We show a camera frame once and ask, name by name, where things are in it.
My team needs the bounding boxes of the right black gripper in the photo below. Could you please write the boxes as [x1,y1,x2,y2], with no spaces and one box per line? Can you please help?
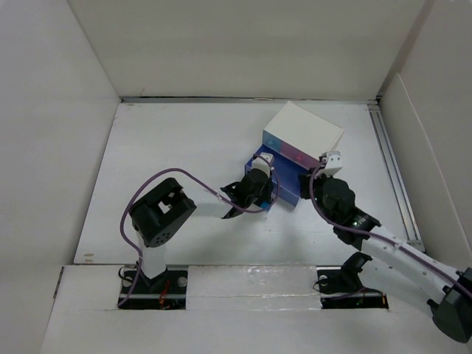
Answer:
[298,166,336,224]

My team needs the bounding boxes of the purple blue drawer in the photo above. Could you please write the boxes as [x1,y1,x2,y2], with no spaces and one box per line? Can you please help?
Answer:
[244,145,307,207]

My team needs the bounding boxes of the light blue drawer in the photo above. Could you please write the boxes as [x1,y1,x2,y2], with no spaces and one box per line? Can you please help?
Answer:
[262,130,282,153]

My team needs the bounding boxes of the pink drawer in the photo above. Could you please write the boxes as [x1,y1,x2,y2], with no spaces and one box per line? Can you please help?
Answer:
[280,142,319,170]

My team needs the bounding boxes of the white drawer organizer cabinet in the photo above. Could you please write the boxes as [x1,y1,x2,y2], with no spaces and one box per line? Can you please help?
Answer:
[263,101,344,158]

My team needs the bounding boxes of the blue cap black marker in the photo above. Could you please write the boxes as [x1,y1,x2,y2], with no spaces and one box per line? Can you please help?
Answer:
[256,199,272,212]

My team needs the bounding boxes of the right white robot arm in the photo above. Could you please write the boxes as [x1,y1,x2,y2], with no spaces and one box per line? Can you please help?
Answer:
[298,169,471,343]

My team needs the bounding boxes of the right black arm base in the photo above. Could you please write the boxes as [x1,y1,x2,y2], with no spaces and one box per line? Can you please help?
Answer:
[313,252,389,310]

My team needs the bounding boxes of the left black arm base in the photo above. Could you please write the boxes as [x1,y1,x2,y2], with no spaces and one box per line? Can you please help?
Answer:
[117,266,188,310]

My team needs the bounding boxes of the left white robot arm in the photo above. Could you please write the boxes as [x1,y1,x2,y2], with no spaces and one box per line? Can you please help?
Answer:
[120,167,274,293]

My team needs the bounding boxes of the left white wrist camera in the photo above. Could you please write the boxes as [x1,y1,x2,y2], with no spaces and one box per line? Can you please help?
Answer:
[251,153,274,176]

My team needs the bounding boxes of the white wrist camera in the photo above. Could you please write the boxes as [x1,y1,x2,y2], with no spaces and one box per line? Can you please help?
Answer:
[251,153,274,176]
[319,150,343,177]

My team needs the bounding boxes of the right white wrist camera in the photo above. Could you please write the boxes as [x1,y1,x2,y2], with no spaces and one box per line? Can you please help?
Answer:
[319,150,343,177]

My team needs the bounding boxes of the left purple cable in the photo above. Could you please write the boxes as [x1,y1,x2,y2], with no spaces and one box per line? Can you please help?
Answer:
[120,154,280,307]

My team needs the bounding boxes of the purple cable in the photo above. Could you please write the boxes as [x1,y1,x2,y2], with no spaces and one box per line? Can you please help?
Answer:
[308,158,472,299]
[120,154,280,307]

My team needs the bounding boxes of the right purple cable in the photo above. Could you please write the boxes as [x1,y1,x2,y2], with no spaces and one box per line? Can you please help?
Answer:
[308,158,472,299]

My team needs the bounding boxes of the metal rail right edge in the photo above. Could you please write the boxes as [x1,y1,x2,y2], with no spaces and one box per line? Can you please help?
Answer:
[367,101,426,254]

